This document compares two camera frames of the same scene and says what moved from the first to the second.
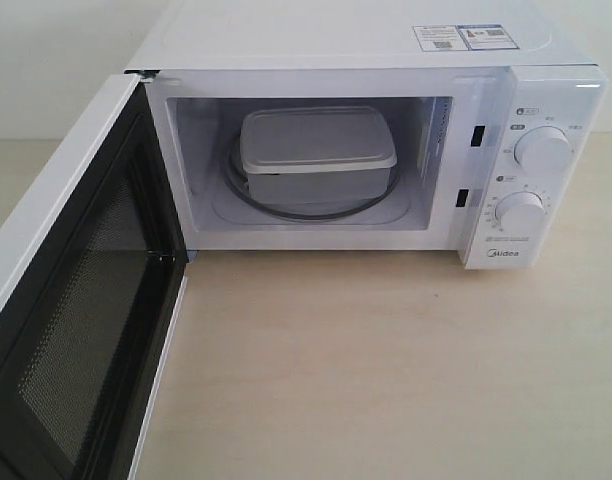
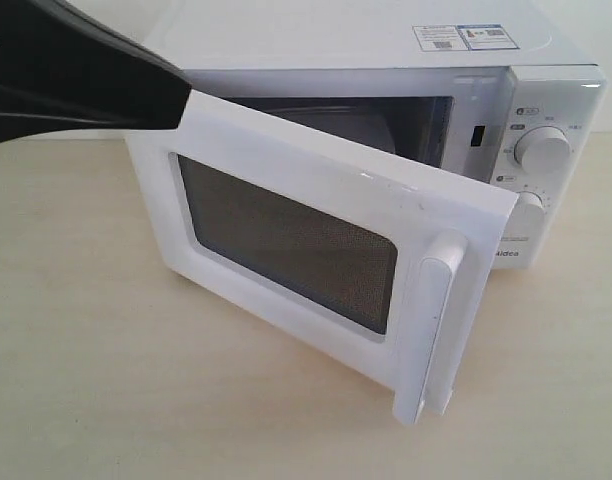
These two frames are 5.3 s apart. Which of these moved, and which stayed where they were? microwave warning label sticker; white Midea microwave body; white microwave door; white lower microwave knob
Moved: white microwave door
Stayed: white lower microwave knob; white Midea microwave body; microwave warning label sticker
